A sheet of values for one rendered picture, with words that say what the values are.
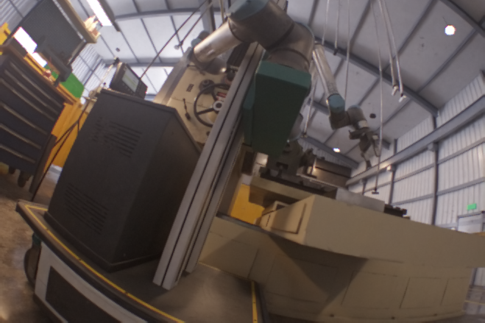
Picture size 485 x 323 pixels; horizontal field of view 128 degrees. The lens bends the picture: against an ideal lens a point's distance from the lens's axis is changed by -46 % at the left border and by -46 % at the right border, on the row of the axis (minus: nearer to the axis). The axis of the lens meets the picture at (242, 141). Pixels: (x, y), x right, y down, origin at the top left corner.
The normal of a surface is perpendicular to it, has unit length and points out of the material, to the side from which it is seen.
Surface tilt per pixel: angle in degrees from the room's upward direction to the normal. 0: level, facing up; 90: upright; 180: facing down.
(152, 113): 90
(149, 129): 90
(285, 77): 90
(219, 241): 90
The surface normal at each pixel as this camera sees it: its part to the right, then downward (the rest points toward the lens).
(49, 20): 0.94, 0.27
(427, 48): -0.50, 0.81
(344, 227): -0.02, -0.37
